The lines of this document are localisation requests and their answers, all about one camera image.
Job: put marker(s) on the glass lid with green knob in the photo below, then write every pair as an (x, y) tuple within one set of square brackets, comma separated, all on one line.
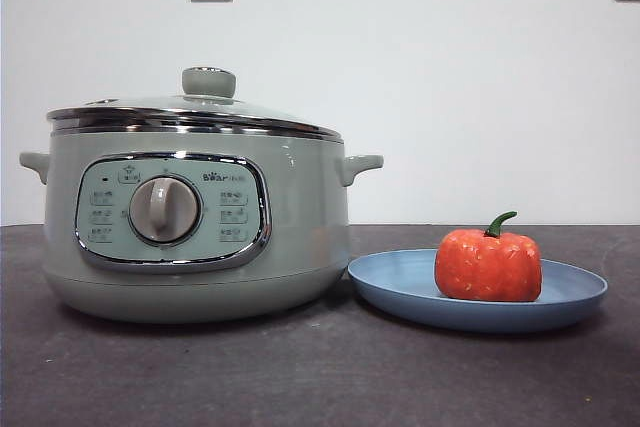
[(209, 82)]

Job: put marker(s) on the orange pumpkin with green stem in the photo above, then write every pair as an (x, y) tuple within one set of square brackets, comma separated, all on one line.
[(487, 267)]

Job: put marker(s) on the pale green electric steamer pot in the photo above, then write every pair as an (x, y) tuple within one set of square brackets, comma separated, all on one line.
[(300, 227)]

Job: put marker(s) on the blue round plate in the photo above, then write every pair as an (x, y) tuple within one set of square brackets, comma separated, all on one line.
[(400, 282)]

